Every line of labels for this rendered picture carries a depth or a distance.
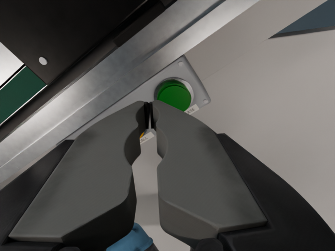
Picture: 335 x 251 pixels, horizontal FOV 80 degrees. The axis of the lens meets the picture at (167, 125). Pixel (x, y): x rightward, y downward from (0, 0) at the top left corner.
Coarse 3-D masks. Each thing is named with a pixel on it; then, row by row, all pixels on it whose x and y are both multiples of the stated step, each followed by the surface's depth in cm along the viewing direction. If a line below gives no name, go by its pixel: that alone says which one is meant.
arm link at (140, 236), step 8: (136, 224) 34; (136, 232) 32; (144, 232) 34; (120, 240) 30; (128, 240) 30; (136, 240) 31; (144, 240) 32; (152, 240) 34; (112, 248) 29; (120, 248) 29; (128, 248) 30; (136, 248) 30; (144, 248) 31; (152, 248) 33
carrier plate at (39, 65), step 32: (0, 0) 18; (32, 0) 18; (64, 0) 18; (96, 0) 18; (128, 0) 18; (0, 32) 19; (32, 32) 19; (64, 32) 19; (96, 32) 20; (32, 64) 21; (64, 64) 21
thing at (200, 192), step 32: (160, 128) 8; (192, 128) 8; (192, 160) 7; (224, 160) 7; (160, 192) 6; (192, 192) 6; (224, 192) 6; (160, 224) 7; (192, 224) 5; (224, 224) 5; (256, 224) 5
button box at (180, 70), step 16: (176, 64) 22; (160, 80) 23; (176, 80) 23; (192, 80) 23; (128, 96) 24; (144, 96) 24; (192, 96) 24; (208, 96) 25; (112, 112) 25; (192, 112) 26; (80, 128) 26
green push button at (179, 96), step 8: (160, 88) 23; (168, 88) 23; (176, 88) 23; (184, 88) 23; (160, 96) 23; (168, 96) 23; (176, 96) 23; (184, 96) 23; (168, 104) 24; (176, 104) 24; (184, 104) 24
